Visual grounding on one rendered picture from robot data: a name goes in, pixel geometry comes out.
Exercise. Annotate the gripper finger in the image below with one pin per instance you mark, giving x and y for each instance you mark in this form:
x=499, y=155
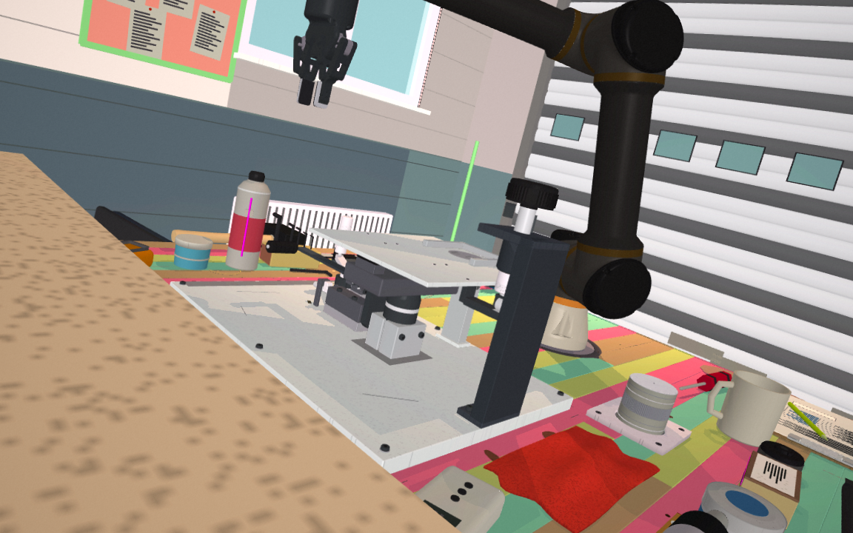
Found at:
x=324, y=92
x=308, y=85

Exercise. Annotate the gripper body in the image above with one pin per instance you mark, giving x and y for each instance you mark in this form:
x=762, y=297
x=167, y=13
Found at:
x=330, y=18

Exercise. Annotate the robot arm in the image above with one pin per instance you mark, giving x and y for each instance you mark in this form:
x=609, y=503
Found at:
x=615, y=148

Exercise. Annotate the white seat plate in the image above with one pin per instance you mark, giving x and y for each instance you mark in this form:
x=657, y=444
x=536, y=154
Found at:
x=412, y=255

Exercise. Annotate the black tension knob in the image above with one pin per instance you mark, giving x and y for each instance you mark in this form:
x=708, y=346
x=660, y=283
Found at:
x=532, y=194

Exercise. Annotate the grey cylindrical test weight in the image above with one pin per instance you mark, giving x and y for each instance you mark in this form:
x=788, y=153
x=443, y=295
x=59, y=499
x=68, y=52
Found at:
x=647, y=403

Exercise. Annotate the white weight nest plate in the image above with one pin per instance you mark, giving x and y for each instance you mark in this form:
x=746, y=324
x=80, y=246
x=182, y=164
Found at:
x=669, y=443

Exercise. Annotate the white framed window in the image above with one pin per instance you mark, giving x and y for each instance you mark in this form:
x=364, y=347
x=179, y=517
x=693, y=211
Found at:
x=389, y=44

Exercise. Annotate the white radiator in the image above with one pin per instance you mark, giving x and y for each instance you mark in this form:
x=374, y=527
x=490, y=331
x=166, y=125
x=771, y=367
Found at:
x=338, y=216

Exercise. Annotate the green framed notice board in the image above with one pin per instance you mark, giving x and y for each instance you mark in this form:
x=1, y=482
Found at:
x=175, y=33

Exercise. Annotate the grey and red bottle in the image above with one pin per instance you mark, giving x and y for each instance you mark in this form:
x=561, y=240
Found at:
x=247, y=229

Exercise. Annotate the tan wooden rod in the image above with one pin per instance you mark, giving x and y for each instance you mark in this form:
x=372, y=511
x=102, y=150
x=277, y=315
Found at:
x=213, y=237

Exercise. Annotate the dark grey hinge mechanism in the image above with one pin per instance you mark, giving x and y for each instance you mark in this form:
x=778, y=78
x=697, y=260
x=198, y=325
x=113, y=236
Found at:
x=356, y=289

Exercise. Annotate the blue tin with grey lid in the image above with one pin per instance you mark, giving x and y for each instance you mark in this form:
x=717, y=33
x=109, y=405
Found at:
x=192, y=253

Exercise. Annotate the black flat case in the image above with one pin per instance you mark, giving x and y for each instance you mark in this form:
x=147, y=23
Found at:
x=119, y=222

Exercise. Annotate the grey block with black cylinder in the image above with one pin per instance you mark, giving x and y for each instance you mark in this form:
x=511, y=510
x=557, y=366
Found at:
x=397, y=337

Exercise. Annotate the grey support block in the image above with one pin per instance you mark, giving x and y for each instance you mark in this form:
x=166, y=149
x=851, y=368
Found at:
x=460, y=318

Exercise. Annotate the dark grey column stand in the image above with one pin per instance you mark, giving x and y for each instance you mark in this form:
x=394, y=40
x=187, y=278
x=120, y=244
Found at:
x=515, y=326

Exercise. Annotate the tan speckled board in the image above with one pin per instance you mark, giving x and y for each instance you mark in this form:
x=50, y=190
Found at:
x=101, y=370

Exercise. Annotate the multicoloured checked mat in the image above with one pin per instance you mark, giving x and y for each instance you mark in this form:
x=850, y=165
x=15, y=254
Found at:
x=611, y=370

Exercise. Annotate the beige device with black buttons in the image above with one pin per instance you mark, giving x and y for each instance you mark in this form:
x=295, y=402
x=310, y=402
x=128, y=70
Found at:
x=463, y=503

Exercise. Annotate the white roller shutter door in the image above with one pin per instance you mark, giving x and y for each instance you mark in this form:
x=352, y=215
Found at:
x=752, y=244

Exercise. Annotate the red cloth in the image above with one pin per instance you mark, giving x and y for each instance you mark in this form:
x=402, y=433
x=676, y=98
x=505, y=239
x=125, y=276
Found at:
x=567, y=481

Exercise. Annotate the cream mug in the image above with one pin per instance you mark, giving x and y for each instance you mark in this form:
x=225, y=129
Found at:
x=752, y=407

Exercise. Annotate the black round object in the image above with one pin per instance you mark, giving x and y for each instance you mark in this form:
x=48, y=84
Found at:
x=697, y=524

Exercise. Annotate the green pen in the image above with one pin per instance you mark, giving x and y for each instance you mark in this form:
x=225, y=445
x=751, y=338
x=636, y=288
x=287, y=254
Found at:
x=806, y=419

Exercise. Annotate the brown box with black cap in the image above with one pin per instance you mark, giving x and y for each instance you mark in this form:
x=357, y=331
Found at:
x=774, y=470

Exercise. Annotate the white and blue tape roll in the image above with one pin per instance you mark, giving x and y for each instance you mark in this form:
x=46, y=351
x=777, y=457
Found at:
x=745, y=507

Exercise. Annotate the printed paper pad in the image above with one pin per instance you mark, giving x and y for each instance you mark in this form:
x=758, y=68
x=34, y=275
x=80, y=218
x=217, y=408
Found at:
x=848, y=440

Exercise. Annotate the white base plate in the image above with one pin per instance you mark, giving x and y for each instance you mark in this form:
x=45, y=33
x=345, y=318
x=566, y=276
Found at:
x=338, y=385

